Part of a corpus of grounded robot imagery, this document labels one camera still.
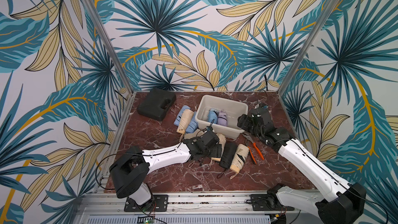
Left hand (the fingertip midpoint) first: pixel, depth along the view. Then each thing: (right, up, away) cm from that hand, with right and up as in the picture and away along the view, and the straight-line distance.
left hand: (214, 151), depth 82 cm
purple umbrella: (+7, +16, +18) cm, 25 cm away
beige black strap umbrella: (+13, -4, +2) cm, 14 cm away
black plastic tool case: (-37, +26, +21) cm, 50 cm away
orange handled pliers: (+21, +4, +10) cm, 24 cm away
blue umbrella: (0, +19, +18) cm, 26 cm away
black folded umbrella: (+8, -2, +5) cm, 10 cm away
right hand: (+14, +17, -4) cm, 22 cm away
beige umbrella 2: (+5, +4, +7) cm, 10 cm away
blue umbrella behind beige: (-12, +13, +15) cm, 23 cm away
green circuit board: (-32, -29, -11) cm, 44 cm away
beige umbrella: (-16, +18, +16) cm, 29 cm away
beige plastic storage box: (+14, +23, +20) cm, 34 cm away
